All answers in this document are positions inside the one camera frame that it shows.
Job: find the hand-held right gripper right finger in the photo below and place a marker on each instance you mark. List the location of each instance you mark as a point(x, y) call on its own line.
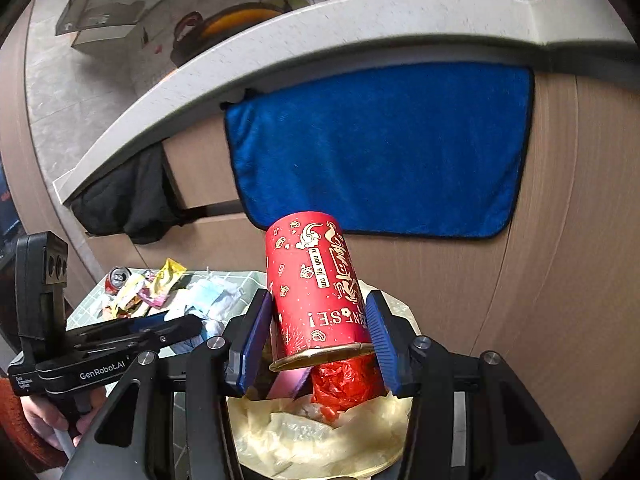
point(384, 345)

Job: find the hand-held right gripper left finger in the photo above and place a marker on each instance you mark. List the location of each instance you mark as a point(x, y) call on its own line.
point(250, 345)

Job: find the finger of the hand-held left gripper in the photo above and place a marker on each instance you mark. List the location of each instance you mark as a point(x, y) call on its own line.
point(175, 329)
point(150, 318)

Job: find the red paper cup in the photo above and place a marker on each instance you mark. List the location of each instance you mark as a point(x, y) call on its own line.
point(310, 285)

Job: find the beige plastic bag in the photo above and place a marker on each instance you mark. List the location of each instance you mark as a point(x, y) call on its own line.
point(300, 440)

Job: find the person's left hand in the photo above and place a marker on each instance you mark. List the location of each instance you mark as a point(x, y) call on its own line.
point(45, 415)

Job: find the light blue face mask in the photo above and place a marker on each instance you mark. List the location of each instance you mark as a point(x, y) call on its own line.
point(210, 300)

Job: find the pile of snack wrappers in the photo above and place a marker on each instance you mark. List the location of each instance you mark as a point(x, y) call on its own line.
point(165, 275)

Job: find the red soda can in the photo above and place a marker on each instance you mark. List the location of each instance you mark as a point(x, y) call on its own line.
point(117, 280)

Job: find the green grid tablecloth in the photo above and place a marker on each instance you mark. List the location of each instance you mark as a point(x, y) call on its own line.
point(85, 312)

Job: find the pink packet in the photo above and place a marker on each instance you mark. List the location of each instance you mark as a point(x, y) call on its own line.
point(287, 385)

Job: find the red plastic bag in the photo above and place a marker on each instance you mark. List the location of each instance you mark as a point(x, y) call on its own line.
point(345, 385)

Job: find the black cloth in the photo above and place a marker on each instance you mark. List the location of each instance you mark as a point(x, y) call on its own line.
point(125, 200)

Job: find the blue towel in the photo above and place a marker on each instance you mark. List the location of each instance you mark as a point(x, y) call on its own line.
point(375, 150)

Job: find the grey stone counter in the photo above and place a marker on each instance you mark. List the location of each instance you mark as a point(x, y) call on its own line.
point(400, 15)

